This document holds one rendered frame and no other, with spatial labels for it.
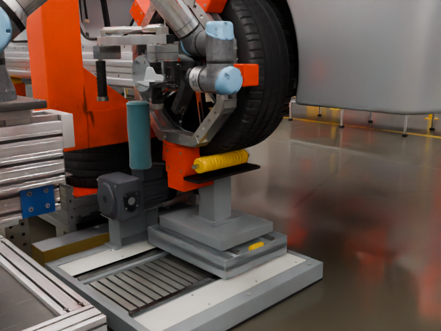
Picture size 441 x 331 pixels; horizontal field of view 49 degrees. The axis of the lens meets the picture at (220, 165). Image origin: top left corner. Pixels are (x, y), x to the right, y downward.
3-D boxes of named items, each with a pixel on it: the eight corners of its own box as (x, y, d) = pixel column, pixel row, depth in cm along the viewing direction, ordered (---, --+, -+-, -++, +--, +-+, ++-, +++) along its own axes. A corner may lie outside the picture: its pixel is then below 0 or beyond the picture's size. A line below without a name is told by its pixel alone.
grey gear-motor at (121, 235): (195, 232, 233) (193, 161, 224) (119, 258, 205) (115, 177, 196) (172, 222, 245) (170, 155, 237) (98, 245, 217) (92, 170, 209)
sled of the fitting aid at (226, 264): (286, 254, 207) (287, 232, 204) (225, 282, 183) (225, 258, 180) (207, 224, 242) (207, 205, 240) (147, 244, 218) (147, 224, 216)
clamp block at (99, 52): (121, 58, 181) (121, 44, 180) (100, 59, 175) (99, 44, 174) (114, 58, 185) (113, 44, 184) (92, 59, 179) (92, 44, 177)
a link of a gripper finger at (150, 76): (136, 66, 149) (165, 66, 148) (137, 86, 151) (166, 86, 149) (132, 67, 146) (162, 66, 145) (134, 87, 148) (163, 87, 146)
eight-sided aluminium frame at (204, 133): (237, 152, 172) (237, -11, 159) (224, 155, 168) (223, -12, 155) (148, 133, 211) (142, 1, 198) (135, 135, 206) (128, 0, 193)
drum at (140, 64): (199, 91, 182) (199, 52, 178) (153, 95, 168) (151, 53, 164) (176, 88, 192) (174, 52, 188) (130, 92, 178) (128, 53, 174)
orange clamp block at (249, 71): (239, 84, 168) (259, 85, 161) (223, 85, 162) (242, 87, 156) (239, 63, 166) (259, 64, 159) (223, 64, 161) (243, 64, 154)
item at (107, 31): (171, 37, 179) (170, 6, 176) (126, 36, 166) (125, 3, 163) (144, 37, 191) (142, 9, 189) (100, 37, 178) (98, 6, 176)
